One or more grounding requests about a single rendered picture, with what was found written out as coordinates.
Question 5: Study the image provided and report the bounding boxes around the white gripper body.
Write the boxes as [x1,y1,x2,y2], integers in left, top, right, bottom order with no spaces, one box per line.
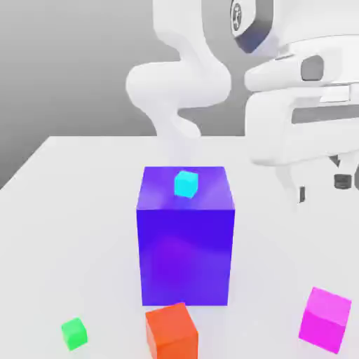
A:
[245,88,359,167]

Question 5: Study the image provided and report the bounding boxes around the small cyan cube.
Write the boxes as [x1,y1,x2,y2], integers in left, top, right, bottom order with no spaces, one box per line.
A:
[173,170,200,200]

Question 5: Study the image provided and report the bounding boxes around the medium magenta cube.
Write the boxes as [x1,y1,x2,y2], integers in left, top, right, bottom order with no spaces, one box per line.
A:
[297,286,353,355]

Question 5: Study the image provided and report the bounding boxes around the medium orange cube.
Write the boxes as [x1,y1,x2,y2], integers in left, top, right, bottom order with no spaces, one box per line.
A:
[144,302,200,359]

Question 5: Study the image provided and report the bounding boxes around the small green cube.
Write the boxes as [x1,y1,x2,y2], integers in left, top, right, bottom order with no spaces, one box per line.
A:
[60,316,89,352]

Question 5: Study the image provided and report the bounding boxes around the large purple box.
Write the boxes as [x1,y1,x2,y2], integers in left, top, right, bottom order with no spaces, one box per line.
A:
[136,165,236,307]

